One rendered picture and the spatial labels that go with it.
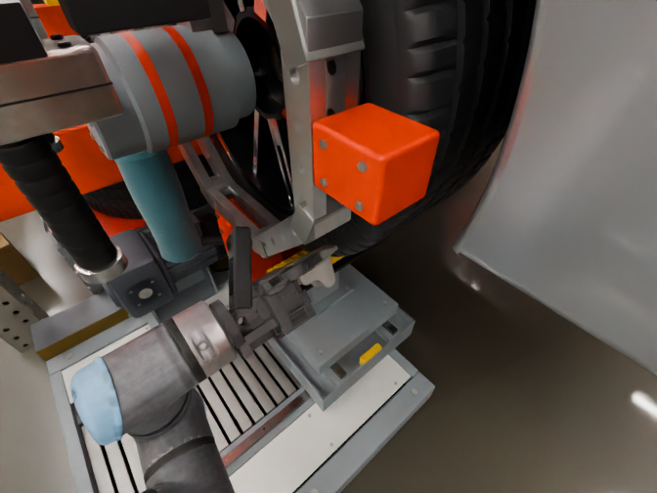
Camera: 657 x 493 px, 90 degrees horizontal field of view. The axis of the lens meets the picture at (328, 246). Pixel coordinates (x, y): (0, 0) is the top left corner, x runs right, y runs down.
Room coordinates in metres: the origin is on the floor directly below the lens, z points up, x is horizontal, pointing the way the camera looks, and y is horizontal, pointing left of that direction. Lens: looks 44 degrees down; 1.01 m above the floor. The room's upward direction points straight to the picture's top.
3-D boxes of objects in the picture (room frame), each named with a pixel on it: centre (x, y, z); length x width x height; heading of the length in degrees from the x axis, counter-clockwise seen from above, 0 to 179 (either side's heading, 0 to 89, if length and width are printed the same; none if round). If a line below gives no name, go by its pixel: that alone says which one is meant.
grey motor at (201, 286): (0.70, 0.44, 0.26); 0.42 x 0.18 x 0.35; 130
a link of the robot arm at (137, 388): (0.17, 0.23, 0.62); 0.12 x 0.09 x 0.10; 130
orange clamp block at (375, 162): (0.28, -0.04, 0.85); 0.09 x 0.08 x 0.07; 40
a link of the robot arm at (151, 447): (0.17, 0.23, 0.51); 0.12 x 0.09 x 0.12; 34
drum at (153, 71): (0.47, 0.22, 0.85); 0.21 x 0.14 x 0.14; 130
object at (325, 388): (0.63, 0.04, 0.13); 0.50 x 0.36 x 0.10; 40
